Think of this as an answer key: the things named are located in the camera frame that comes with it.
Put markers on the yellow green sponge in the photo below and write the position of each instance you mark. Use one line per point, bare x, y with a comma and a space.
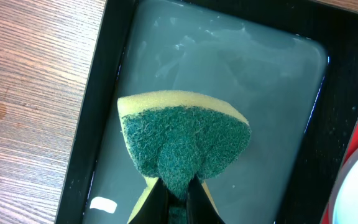
173, 136

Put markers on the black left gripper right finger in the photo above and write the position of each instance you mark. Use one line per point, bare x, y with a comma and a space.
199, 209

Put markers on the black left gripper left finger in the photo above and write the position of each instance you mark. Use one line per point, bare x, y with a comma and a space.
152, 205

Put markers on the black water tray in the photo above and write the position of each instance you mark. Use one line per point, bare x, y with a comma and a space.
290, 67

